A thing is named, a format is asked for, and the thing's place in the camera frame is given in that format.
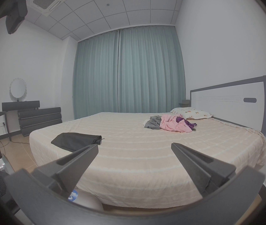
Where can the pink garment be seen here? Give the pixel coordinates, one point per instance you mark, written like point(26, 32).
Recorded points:
point(172, 124)

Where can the round white mirror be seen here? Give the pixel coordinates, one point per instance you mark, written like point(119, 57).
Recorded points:
point(18, 89)

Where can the grey bedside table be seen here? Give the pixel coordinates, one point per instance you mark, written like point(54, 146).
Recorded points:
point(184, 103)

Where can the white printed pillow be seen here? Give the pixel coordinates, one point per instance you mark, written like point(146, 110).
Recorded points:
point(191, 113)

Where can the bed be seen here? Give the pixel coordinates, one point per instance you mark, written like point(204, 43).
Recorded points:
point(147, 149)

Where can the black dressing table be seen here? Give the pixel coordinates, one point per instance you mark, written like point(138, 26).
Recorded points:
point(20, 105)

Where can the grey knitted garment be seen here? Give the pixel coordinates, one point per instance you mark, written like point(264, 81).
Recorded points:
point(154, 122)

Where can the black T-shirt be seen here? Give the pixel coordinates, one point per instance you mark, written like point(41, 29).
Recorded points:
point(76, 140)

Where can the black chest of drawers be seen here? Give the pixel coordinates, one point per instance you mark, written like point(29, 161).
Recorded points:
point(40, 121)

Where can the blue-green curtain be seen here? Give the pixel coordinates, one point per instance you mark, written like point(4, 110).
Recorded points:
point(128, 74)

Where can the purple garment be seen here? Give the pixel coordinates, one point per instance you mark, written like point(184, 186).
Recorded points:
point(188, 123)

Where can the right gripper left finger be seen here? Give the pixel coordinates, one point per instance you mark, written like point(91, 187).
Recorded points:
point(72, 170)

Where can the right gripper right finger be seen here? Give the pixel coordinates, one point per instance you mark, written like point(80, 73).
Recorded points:
point(198, 170)

